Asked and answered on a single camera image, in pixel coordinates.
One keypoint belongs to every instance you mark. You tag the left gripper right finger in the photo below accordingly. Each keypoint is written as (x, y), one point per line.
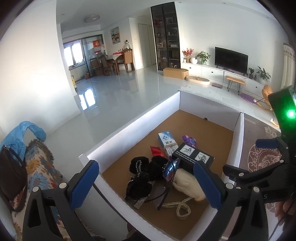
(251, 223)

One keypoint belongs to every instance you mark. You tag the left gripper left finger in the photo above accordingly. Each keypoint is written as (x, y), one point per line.
(39, 222)

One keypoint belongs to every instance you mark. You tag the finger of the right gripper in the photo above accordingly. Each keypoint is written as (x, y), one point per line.
(243, 176)
(268, 144)

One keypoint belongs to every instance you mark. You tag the black instruction box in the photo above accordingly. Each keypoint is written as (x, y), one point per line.
(189, 155)

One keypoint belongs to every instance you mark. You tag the person right hand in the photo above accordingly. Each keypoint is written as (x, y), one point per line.
(284, 207)

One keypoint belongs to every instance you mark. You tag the floral patterned cushion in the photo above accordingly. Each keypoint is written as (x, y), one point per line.
(39, 162)

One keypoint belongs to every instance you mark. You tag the black handbag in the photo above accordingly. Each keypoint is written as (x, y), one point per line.
(14, 178)

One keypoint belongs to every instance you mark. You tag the cream knit glove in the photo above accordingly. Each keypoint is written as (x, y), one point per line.
(186, 183)

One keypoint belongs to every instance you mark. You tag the purple snack packet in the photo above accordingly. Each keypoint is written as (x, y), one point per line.
(189, 141)

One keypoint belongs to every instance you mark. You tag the wooden bench black legs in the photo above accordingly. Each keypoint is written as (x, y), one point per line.
(231, 80)

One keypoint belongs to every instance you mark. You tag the green plants right of tv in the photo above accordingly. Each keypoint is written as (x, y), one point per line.
(261, 75)

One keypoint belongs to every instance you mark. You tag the white floor air conditioner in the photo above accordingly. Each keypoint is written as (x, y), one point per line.
(288, 76)

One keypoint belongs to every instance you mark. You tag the blue white carton box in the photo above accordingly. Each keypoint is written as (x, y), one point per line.
(167, 142)

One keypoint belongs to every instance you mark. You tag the blue cloth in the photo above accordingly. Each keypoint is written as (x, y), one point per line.
(14, 138)

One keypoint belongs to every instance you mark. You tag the red snack packet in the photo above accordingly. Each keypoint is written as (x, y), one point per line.
(157, 152)

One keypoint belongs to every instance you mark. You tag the white tv console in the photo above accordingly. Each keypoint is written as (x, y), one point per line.
(220, 76)

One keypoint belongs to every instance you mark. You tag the black knit hat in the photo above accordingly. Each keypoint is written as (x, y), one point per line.
(144, 172)

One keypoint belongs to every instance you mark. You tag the black flat television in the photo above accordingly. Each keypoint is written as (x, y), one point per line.
(231, 60)

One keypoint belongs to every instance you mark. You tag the green potted plant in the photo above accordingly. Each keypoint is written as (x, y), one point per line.
(203, 57)

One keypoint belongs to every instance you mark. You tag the cardboard box on floor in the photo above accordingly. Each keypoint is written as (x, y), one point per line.
(175, 73)

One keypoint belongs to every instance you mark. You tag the red flower vase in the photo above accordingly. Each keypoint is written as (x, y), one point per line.
(187, 54)

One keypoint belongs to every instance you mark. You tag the wooden dining table set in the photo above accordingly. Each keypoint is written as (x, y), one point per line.
(106, 65)

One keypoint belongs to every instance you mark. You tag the dark glass display cabinet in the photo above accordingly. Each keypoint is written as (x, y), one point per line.
(166, 35)

